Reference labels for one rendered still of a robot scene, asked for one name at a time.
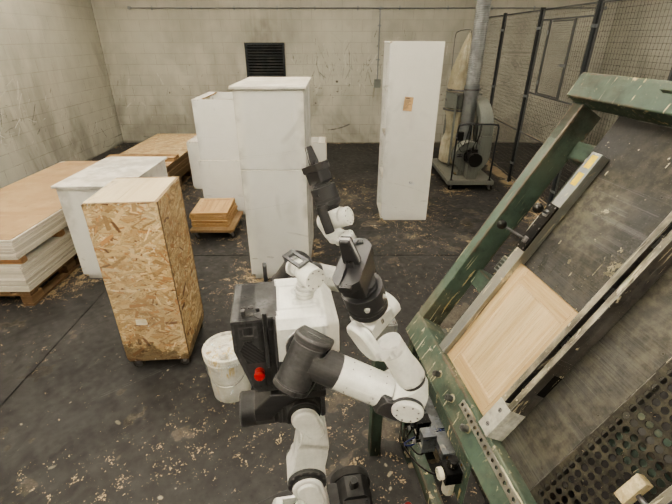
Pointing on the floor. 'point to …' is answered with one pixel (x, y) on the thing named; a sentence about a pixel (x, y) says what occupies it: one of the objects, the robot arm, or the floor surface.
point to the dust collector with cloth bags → (468, 168)
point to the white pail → (224, 368)
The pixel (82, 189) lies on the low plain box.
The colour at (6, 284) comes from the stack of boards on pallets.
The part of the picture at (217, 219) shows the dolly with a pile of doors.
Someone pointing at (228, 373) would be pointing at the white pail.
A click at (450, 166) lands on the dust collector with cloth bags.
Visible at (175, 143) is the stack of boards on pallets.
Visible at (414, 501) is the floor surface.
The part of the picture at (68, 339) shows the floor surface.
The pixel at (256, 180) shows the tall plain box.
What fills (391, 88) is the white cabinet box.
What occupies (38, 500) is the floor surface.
